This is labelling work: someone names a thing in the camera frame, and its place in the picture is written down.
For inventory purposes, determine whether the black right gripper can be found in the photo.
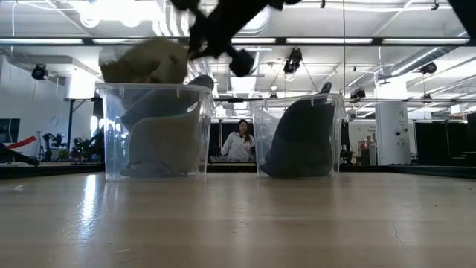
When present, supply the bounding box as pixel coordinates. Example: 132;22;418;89
187;0;288;77

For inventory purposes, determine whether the tan baseball cap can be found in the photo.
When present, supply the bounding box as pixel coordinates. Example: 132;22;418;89
99;36;191;85

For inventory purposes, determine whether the tan floppy hat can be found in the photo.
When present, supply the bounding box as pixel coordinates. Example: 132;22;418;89
120;74;215;130

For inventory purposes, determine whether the dark grey hat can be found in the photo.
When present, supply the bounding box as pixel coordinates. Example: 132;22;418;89
259;81;338;179

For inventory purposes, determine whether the beige hat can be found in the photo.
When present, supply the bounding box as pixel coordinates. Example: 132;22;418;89
119;106;202;178

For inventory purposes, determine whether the clear plastic bin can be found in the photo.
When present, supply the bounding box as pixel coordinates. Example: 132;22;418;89
95;82;216;182
250;92;347;179

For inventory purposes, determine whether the person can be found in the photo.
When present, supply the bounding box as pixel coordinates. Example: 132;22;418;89
220;118;257;163

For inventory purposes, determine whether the white round column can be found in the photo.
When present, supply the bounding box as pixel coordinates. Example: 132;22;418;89
374;100;412;167

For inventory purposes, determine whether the red bar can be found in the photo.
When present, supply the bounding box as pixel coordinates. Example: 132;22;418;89
6;135;38;150

